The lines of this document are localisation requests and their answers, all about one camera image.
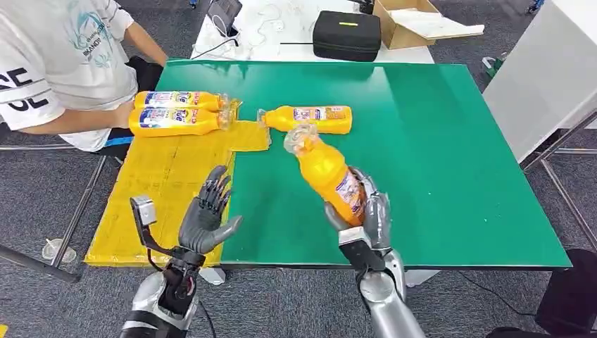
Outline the green table mat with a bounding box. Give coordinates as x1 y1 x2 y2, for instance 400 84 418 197
156 58 573 271

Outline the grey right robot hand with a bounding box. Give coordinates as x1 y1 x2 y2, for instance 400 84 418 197
324 167 393 254

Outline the black floor cable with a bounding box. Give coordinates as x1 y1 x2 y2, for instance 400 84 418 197
458 270 538 319

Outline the person's right hand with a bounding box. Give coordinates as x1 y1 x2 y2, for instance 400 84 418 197
114 100 137 130

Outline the dark tablet device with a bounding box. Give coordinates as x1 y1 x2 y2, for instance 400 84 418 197
207 0 244 38

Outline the person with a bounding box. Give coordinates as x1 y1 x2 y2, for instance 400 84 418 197
0 0 169 154

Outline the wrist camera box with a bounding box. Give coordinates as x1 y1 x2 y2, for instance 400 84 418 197
130 196 158 229
338 226 372 246

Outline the clear plastic cup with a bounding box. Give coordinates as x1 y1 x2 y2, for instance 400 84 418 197
41 238 77 263

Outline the black zip case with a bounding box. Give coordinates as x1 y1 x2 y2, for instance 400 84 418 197
312 10 383 63

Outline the black box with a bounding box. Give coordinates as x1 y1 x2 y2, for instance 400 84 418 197
534 248 597 337

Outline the yellow sheet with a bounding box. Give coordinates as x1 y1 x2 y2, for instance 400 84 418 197
84 120 272 268

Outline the cardboard box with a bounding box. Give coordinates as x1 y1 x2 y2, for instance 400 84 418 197
372 0 485 51

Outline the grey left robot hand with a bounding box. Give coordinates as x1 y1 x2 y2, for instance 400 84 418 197
178 165 244 256

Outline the metal table leg frame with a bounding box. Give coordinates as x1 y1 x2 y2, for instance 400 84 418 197
0 143 109 284

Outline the white sheet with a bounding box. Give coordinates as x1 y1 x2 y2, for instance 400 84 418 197
389 8 485 39

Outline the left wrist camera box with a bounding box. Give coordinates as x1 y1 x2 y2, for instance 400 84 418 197
130 196 158 229

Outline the orange drink bottle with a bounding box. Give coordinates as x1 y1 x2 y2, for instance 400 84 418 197
134 90 232 113
283 123 367 228
257 105 353 135
128 106 237 138

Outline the white cable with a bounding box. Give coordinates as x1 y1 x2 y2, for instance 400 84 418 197
249 4 287 48

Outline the white table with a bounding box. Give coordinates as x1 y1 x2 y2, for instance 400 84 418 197
190 0 436 65

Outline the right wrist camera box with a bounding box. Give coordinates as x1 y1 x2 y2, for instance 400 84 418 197
338 226 372 246

